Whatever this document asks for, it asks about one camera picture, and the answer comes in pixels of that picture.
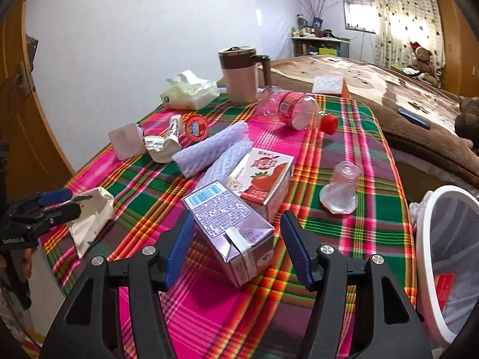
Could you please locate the plaid tablecloth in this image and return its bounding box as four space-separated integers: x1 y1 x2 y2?
39 93 418 359

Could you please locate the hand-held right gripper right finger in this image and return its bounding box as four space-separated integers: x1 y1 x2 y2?
281 210 433 359

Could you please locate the patterned curtain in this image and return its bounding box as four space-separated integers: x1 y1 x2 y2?
369 0 446 70

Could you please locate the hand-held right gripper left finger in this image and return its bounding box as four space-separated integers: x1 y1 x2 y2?
39 209 196 359

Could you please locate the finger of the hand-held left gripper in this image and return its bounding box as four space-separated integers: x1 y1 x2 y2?
9 189 73 215
11 203 82 236

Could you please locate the vase with purple branches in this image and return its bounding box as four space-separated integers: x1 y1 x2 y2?
294 0 332 31

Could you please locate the clear bottle with red cap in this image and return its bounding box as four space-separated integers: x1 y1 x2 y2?
256 86 339 134

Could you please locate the white foam fruit net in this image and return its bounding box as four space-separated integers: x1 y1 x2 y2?
171 121 255 178
196 146 253 195

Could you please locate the cluttered white shelf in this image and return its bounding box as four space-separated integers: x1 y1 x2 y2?
291 35 350 58

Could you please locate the purple milk carton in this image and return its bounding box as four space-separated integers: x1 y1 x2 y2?
181 180 275 288

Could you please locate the small window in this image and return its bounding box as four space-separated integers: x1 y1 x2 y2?
342 0 377 32

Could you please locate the red strawberry milk carton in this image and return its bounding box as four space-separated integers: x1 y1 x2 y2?
225 147 296 221

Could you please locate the blue case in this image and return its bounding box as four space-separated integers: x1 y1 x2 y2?
397 108 431 131

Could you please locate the grey plastic bin liner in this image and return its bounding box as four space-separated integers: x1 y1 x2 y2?
409 191 479 345

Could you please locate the dark brown jacket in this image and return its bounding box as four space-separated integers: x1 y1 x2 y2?
454 97 479 141

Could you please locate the red packet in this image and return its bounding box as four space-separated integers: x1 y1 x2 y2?
434 273 455 313

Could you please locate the white trash bin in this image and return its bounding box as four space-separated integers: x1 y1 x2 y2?
415 185 479 346

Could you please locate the red lid yogurt cup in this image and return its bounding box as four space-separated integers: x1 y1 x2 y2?
183 114 210 143

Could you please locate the wooden door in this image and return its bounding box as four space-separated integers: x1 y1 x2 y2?
0 0 75 191

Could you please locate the white paper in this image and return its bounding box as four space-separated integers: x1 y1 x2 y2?
66 188 116 259

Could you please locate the silver foil wrapper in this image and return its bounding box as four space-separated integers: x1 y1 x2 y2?
144 115 184 163

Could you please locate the clear plastic cup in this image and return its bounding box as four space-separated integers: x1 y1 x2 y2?
319 161 360 215

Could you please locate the orange and white box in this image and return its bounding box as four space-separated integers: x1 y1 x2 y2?
312 75 349 100

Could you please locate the pink mug with brown lid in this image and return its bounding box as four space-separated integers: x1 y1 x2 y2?
218 46 271 104

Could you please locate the white tissue pack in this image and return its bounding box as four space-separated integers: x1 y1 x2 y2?
160 70 221 111

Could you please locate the wooden wardrobe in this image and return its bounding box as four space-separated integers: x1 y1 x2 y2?
432 0 479 98

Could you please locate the brown teddy bear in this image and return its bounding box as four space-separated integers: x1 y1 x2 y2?
407 41 438 83

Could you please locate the brown bed blanket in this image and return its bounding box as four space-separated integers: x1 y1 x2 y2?
267 55 479 180

